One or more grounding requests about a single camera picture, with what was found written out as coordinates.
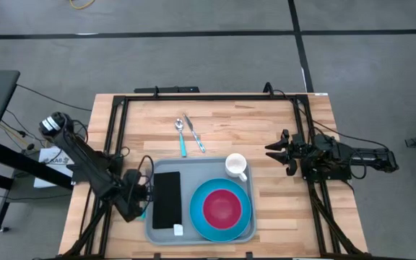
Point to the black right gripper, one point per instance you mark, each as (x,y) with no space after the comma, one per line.
(300,150)

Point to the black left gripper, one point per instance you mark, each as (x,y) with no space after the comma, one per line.
(132,193)

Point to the black smartphone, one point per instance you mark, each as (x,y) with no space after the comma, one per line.
(167,200)

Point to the small white packet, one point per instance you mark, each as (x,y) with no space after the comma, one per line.
(178,230)

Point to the white ceramic mug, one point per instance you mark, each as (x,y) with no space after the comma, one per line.
(235,164)

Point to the blue round plate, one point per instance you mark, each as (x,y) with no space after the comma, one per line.
(197,209)

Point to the magenta plastic bowl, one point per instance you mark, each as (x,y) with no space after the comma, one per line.
(222,209)

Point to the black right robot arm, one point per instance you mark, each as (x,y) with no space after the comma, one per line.
(356,157)

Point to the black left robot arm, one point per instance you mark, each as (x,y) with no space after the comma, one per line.
(78,155)

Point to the gray plastic tray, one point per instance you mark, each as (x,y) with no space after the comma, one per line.
(193,169)

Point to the small white table sticker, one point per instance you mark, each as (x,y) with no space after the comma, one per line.
(321,94)

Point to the white paper sheet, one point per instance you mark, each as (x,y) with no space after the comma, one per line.
(52,159)

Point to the black power strip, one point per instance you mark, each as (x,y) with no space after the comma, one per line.
(166,89)

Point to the black metal table frame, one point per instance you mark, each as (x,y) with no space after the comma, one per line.
(211,97)

